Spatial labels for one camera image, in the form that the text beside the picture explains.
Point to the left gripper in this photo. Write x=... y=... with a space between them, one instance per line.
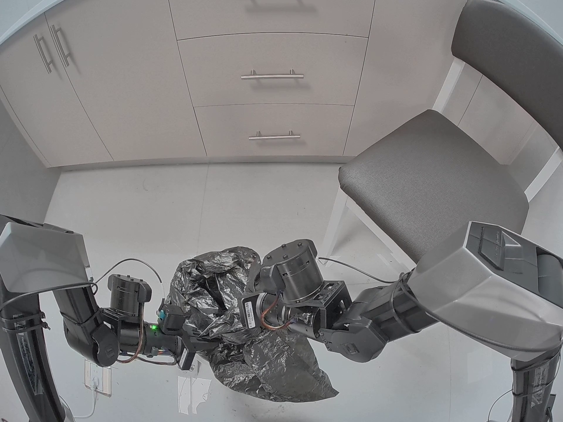
x=165 y=347

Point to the grey padded white-legged chair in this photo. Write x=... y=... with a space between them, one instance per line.
x=431 y=191

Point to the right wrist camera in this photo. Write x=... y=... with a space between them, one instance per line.
x=266 y=277

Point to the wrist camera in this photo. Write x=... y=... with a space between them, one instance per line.
x=173 y=319
x=266 y=277

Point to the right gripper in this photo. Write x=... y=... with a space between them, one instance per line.
x=250 y=312

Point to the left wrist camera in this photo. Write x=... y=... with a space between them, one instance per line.
x=173 y=319

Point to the beige cabinet with drawers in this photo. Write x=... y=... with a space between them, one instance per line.
x=272 y=59

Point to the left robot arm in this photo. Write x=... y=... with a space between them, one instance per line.
x=39 y=253

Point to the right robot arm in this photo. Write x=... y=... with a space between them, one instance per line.
x=484 y=279

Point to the black plastic bag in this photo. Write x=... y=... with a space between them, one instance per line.
x=228 y=288

